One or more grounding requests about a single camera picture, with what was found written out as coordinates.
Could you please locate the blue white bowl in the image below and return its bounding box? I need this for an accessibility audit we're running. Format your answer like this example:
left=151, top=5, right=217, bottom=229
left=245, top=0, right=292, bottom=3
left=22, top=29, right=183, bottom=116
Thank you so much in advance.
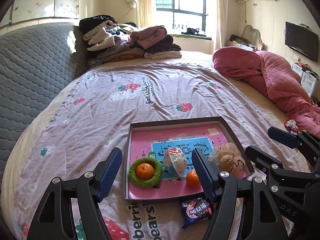
left=163, top=147, right=188, bottom=179

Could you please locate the cream curtain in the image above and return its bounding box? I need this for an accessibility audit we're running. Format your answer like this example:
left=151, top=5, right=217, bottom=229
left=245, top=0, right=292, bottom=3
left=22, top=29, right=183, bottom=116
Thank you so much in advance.
left=127, top=0, right=153, bottom=27

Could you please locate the grey quilted headboard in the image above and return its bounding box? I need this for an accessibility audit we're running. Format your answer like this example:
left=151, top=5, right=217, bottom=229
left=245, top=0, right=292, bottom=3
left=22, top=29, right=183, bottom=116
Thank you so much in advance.
left=1, top=22, right=87, bottom=172

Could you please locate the orange mandarin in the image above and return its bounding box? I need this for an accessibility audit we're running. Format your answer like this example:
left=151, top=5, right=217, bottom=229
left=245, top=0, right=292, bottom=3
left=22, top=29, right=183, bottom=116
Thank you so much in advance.
left=136, top=163, right=155, bottom=180
left=186, top=169, right=201, bottom=187

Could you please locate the green fuzzy ring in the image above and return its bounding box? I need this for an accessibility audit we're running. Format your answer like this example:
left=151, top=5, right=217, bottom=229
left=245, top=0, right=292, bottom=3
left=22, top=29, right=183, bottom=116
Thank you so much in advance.
left=128, top=157, right=163, bottom=189

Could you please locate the blossom painted wall panel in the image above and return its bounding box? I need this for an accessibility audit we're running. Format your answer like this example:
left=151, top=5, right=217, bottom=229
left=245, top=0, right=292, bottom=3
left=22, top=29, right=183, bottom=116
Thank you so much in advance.
left=1, top=0, right=79, bottom=27

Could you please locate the brown walnut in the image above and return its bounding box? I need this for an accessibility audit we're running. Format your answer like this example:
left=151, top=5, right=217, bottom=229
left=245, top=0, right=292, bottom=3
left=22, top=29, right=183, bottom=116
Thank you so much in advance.
left=219, top=155, right=233, bottom=172

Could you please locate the pink blue book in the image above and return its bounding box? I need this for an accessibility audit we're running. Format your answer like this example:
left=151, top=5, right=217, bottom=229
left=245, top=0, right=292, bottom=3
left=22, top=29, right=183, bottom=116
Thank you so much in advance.
left=128, top=124, right=247, bottom=201

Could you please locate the pink strawberry bear duvet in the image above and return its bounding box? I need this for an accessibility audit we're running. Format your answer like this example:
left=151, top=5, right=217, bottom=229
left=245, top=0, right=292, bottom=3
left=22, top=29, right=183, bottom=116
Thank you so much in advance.
left=2, top=63, right=303, bottom=239

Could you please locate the black flat television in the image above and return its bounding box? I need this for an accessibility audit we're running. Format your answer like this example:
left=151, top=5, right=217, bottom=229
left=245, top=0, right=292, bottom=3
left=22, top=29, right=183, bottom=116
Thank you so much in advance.
left=285, top=22, right=319, bottom=62

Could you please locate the grey shallow box tray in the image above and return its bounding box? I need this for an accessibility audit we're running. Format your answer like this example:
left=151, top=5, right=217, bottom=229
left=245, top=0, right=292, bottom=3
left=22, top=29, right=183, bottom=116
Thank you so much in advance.
left=123, top=116, right=255, bottom=203

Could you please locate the cream drawstring pouch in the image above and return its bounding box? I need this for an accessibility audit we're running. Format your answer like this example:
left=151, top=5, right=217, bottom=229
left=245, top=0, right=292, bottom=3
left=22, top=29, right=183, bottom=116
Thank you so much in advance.
left=208, top=142, right=246, bottom=179

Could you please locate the small toy figure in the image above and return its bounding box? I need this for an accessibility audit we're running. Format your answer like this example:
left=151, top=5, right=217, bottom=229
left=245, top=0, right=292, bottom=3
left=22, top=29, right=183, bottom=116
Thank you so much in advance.
left=284, top=119, right=299, bottom=133

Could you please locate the pink quilted blanket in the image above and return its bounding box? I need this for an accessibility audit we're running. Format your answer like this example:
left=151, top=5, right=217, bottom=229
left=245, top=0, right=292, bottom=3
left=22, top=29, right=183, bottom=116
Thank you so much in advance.
left=213, top=47, right=319, bottom=137

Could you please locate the white drawer cabinet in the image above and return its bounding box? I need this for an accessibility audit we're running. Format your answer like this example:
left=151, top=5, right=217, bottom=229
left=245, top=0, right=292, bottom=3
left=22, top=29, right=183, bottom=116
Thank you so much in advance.
left=291, top=62, right=319, bottom=97

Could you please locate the pile of folded clothes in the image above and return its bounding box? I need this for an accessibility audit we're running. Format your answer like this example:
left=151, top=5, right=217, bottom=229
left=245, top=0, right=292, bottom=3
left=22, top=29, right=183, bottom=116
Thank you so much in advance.
left=79, top=15, right=182, bottom=68

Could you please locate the blue oreo snack pack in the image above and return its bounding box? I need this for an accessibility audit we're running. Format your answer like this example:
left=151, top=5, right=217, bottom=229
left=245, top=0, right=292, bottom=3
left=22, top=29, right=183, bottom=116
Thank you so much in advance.
left=181, top=198, right=213, bottom=230

